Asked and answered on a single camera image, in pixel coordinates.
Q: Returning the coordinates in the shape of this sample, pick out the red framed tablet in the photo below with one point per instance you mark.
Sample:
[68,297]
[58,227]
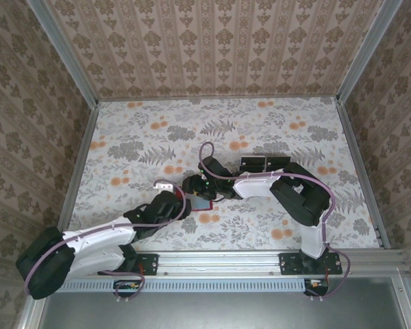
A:
[202,205]

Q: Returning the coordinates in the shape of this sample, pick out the black slotted holder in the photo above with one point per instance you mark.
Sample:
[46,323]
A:
[277,164]

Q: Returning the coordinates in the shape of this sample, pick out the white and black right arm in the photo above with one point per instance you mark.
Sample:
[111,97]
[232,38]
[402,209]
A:
[257,186]

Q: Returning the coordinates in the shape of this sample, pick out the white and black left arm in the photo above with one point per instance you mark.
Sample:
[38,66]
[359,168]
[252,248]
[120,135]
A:
[96,240]

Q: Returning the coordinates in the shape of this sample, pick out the black credit card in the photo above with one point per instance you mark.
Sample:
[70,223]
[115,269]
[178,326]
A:
[279,164]
[253,165]

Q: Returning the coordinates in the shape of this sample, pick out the floral patterned table cover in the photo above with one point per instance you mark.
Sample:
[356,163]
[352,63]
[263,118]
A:
[140,137]

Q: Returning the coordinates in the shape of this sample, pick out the black connector board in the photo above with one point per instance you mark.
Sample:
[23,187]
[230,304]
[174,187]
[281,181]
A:
[126,288]
[316,288]

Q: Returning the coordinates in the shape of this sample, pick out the grey metal panel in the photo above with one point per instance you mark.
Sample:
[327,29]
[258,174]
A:
[226,312]

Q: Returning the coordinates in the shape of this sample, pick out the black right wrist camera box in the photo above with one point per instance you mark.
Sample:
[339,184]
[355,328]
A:
[212,168]

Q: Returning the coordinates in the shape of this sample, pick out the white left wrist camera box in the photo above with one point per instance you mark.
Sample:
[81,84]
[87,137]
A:
[163,186]

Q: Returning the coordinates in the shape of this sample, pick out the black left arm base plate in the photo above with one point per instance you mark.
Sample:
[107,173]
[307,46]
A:
[150,264]

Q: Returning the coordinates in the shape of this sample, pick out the aluminium mounting rail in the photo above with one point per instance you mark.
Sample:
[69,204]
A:
[219,264]

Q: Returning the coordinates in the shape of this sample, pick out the aluminium table side rail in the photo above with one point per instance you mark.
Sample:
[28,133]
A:
[362,171]
[78,171]

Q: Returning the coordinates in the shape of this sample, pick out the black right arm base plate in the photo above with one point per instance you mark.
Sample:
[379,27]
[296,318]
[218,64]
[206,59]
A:
[287,264]

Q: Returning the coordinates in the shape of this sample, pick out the aluminium frame post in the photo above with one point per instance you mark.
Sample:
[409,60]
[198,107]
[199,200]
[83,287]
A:
[367,51]
[66,55]

